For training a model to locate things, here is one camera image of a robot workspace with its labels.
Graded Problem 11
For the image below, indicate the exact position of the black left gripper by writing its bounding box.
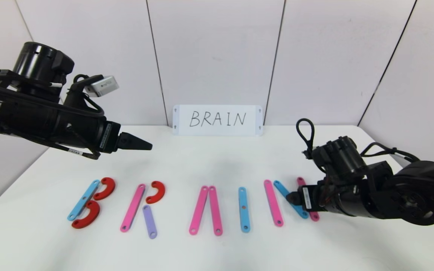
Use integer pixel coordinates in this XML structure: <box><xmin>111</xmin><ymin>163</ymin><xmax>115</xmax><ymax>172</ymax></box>
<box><xmin>57</xmin><ymin>107</ymin><xmax>153</xmax><ymax>154</ymax></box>

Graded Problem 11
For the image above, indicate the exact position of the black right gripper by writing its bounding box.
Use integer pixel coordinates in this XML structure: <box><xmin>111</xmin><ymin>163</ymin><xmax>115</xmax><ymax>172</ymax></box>
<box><xmin>286</xmin><ymin>184</ymin><xmax>344</xmax><ymax>215</ymax></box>

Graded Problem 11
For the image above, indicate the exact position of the short blue bar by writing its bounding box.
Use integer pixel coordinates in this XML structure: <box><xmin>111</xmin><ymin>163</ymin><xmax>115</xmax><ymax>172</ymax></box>
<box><xmin>274</xmin><ymin>180</ymin><xmax>309</xmax><ymax>219</ymax></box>

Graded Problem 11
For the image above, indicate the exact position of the long pink bar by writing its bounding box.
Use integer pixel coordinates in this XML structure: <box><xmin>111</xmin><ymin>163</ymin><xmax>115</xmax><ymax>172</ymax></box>
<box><xmin>120</xmin><ymin>184</ymin><xmax>146</xmax><ymax>233</ymax></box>
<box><xmin>264</xmin><ymin>180</ymin><xmax>284</xmax><ymax>227</ymax></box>
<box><xmin>189</xmin><ymin>186</ymin><xmax>209</xmax><ymax>236</ymax></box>
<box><xmin>208</xmin><ymin>186</ymin><xmax>223</xmax><ymax>237</ymax></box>

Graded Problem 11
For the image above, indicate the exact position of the short pink bar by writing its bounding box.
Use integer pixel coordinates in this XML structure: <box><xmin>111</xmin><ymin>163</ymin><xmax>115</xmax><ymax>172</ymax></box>
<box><xmin>297</xmin><ymin>177</ymin><xmax>320</xmax><ymax>222</ymax></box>

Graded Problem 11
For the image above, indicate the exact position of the red C-shaped piece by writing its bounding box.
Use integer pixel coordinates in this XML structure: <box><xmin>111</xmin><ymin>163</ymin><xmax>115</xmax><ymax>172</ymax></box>
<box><xmin>145</xmin><ymin>181</ymin><xmax>166</xmax><ymax>204</ymax></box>
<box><xmin>71</xmin><ymin>200</ymin><xmax>100</xmax><ymax>230</ymax></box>
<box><xmin>93</xmin><ymin>177</ymin><xmax>116</xmax><ymax>201</ymax></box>

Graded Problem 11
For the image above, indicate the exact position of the short purple bar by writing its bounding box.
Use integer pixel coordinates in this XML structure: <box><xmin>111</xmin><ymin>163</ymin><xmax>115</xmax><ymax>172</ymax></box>
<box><xmin>142</xmin><ymin>205</ymin><xmax>158</xmax><ymax>239</ymax></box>

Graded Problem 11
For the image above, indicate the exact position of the white sign reading BRAIN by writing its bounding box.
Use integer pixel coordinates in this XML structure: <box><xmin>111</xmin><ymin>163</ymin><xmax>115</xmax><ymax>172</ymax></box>
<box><xmin>173</xmin><ymin>105</ymin><xmax>263</xmax><ymax>137</ymax></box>

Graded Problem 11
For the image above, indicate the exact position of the long blue bar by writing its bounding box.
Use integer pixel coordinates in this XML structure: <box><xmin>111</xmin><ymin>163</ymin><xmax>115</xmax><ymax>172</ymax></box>
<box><xmin>67</xmin><ymin>179</ymin><xmax>100</xmax><ymax>221</ymax></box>
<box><xmin>238</xmin><ymin>187</ymin><xmax>251</xmax><ymax>233</ymax></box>

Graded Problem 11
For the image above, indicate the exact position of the black looped right arm cable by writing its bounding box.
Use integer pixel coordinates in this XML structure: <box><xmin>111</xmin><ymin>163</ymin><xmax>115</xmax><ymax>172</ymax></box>
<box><xmin>296</xmin><ymin>119</ymin><xmax>315</xmax><ymax>159</ymax></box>

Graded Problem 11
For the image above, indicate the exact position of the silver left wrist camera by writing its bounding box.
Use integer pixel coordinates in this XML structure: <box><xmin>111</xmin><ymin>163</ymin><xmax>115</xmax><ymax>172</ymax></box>
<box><xmin>89</xmin><ymin>75</ymin><xmax>119</xmax><ymax>97</ymax></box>

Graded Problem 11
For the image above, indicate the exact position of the black left camera bracket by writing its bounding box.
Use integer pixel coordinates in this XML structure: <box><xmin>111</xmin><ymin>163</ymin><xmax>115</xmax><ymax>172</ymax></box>
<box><xmin>66</xmin><ymin>74</ymin><xmax>106</xmax><ymax>117</ymax></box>

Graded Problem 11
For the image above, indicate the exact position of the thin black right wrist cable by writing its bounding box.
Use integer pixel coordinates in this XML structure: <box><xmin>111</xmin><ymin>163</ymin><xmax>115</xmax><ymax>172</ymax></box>
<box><xmin>360</xmin><ymin>142</ymin><xmax>421</xmax><ymax>163</ymax></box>

